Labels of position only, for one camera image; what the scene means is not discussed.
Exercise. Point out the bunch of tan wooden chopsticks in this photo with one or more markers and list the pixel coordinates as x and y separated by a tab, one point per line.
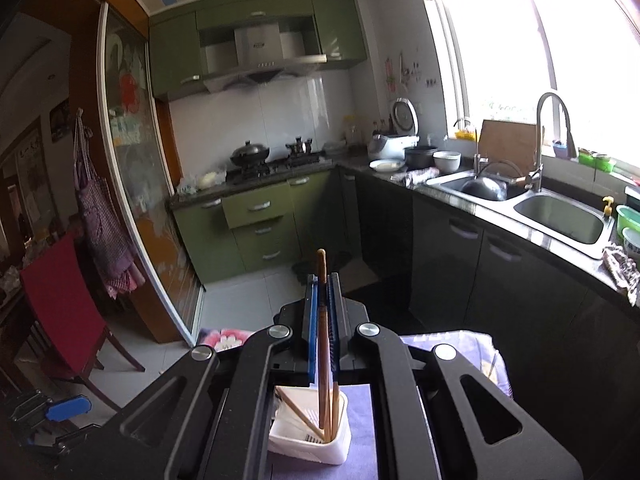
334	410

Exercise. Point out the small thin faucet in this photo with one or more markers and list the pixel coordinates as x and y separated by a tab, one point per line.
477	165

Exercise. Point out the dark wall picture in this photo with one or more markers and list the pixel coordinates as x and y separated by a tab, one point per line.
60	120

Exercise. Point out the green base cabinets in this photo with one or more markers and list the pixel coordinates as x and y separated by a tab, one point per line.
260	240

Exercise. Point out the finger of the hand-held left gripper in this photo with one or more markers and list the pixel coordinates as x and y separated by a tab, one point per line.
70	408
75	437

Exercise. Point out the patterned rag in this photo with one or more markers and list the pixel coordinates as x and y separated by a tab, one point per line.
620	270

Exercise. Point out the black cooker pot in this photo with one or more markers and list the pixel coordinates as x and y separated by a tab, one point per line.
420	157

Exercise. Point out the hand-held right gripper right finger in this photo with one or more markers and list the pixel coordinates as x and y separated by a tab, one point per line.
334	332

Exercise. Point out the wooden cutting board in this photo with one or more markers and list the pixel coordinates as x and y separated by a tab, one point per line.
505	145

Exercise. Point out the tall steel faucet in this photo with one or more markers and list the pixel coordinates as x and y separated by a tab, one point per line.
539	150

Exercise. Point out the kitchen window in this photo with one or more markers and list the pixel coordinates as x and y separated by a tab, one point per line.
525	60

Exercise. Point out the white plastic utensil holder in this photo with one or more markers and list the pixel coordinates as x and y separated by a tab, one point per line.
330	452

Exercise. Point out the grey dish cloth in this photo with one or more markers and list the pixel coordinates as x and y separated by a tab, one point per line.
417	176

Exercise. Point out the glass jar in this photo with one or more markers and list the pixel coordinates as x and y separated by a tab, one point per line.
352	132

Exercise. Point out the white plastic bag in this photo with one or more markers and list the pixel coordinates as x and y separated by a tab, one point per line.
210	179

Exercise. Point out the green plastic bowl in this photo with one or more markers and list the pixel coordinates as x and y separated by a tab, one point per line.
629	217

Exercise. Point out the yellow pump dispenser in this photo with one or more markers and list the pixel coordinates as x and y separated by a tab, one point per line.
607	210

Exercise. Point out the glass sliding door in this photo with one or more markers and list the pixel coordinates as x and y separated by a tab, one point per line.
145	185

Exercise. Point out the blue cup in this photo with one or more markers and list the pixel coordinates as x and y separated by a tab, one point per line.
564	150

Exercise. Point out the purple floral tablecloth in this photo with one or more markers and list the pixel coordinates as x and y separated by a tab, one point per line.
360	435

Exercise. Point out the red hanging wall ornament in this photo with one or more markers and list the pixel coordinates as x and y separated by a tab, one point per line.
391	77

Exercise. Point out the black gas stove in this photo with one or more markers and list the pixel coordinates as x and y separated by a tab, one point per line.
280	166

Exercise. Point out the steel range hood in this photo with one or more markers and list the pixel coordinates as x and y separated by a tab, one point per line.
260	60

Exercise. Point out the white plate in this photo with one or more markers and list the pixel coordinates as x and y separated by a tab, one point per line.
386	165

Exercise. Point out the steel double sink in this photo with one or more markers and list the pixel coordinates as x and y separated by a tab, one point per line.
560	220

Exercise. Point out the green plastic container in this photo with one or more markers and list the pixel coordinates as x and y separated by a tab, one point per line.
597	162

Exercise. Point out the black wok with lid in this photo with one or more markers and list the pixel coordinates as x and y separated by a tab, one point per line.
249	154

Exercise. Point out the red chair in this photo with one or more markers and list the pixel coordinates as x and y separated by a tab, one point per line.
60	300

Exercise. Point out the white bowl with print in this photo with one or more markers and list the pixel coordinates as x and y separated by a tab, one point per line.
632	242

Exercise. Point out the dark base cabinets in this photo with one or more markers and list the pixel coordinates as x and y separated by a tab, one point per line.
450	260

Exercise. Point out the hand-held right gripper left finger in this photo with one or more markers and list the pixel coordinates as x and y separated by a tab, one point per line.
313	332

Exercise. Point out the dark brown chopstick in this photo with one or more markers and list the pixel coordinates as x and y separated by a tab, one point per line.
321	265

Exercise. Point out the white rice cooker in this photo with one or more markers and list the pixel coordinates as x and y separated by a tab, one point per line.
385	147

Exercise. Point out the checkered apron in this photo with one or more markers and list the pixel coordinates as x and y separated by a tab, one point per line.
102	220

